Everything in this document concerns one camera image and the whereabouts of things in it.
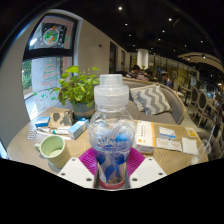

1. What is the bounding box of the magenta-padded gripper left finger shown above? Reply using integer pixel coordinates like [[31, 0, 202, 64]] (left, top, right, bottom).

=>
[[57, 147, 100, 190]]

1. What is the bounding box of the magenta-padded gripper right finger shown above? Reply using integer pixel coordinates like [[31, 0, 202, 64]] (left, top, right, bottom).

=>
[[126, 147, 168, 190]]

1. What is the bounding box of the clear blue-labelled drink bottle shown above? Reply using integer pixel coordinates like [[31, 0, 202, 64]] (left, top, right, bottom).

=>
[[87, 73, 137, 190]]

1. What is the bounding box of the light green mug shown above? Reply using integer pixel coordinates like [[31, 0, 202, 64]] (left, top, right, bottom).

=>
[[33, 134, 72, 170]]

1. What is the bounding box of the white paper sachet strip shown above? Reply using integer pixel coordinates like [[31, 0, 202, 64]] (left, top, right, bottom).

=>
[[155, 136, 184, 153]]

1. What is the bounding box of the white and orange medicine box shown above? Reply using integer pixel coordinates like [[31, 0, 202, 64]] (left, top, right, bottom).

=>
[[134, 119, 157, 155]]

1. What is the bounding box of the flat round red coaster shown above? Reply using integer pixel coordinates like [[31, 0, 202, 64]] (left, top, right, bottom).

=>
[[98, 179, 126, 191]]

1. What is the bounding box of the blue and white carton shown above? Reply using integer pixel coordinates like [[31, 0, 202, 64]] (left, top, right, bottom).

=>
[[67, 117, 91, 141]]

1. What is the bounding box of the blue and white packet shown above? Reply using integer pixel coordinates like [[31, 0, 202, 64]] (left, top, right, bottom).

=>
[[157, 126, 177, 141]]

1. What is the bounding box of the white ointment tube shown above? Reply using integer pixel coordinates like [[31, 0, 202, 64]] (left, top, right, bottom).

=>
[[36, 126, 72, 137]]

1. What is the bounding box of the white paper napkin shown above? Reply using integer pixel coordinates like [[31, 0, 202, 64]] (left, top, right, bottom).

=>
[[181, 136, 200, 156]]

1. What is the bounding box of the brown paper card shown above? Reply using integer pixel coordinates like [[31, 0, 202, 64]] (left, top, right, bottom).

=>
[[48, 109, 75, 130]]

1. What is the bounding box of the grey curved sofa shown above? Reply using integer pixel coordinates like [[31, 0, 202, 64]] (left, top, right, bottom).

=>
[[122, 76, 188, 126]]

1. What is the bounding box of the silver pill blister pack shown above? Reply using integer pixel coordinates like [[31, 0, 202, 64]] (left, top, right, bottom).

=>
[[27, 128, 39, 141]]

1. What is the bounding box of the clear plastic cup with straw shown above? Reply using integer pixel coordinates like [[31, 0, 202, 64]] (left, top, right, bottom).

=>
[[190, 125, 217, 165]]

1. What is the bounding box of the yellow card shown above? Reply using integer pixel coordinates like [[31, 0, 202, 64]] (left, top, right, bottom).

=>
[[184, 126, 199, 139]]

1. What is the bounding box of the small blue box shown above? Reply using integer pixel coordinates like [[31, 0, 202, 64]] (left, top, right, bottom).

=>
[[34, 115, 51, 129]]

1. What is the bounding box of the grey chevron cushion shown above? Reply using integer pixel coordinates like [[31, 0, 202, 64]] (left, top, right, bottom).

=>
[[129, 84, 173, 117]]

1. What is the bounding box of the green potted plant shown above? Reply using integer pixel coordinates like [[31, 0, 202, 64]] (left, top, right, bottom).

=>
[[50, 65, 101, 121]]

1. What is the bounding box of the group of dining chairs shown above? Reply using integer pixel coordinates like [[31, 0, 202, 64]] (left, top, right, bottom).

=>
[[181, 84, 224, 134]]

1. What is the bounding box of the person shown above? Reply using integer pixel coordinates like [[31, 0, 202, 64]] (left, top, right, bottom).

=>
[[126, 64, 142, 80], [158, 70, 172, 88], [143, 68, 155, 82]]

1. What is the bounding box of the festive wreath window decoration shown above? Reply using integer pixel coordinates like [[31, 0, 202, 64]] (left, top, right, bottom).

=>
[[42, 26, 62, 47]]

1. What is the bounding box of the group of ceiling spotlights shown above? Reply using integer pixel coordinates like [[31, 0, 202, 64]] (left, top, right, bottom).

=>
[[116, 4, 209, 61]]

